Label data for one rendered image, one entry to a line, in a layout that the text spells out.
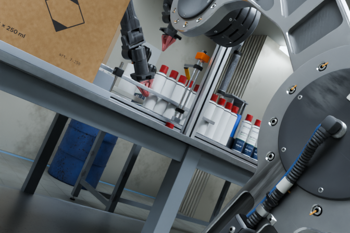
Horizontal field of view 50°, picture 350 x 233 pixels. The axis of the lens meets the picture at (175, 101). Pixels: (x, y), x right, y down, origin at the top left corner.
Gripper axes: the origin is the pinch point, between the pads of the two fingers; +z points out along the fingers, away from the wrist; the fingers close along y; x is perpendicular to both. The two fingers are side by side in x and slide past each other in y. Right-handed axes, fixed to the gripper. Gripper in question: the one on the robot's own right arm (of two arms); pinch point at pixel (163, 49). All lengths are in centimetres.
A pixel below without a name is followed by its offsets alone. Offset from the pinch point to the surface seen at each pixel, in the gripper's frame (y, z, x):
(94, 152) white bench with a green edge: -71, 76, -149
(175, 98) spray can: -1.7, 20.8, 22.5
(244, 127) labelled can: -49, 18, 23
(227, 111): -32.5, 15.0, 23.5
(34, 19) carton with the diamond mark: 73, 25, 59
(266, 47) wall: -278, -130, -205
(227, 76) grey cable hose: -16.7, 2.6, 31.2
